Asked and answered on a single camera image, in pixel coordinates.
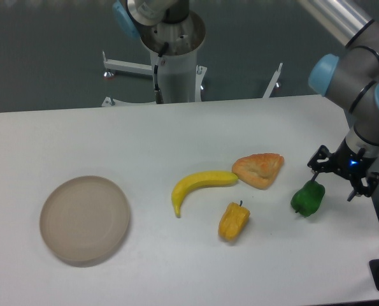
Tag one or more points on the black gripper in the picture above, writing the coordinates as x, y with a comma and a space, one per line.
352, 160

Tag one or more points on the green bell pepper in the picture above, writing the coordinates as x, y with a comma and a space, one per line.
307, 200

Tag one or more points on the silver and grey robot arm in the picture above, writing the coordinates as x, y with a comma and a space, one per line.
349, 81

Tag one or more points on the yellow bell pepper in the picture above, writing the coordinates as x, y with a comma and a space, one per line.
233, 220

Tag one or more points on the orange pastry bread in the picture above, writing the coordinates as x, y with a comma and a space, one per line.
258, 170

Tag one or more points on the yellow banana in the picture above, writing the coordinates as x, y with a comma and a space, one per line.
212, 178

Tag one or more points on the beige round plate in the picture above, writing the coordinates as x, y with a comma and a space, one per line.
84, 221

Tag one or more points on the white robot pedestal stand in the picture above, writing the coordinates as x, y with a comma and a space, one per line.
173, 48

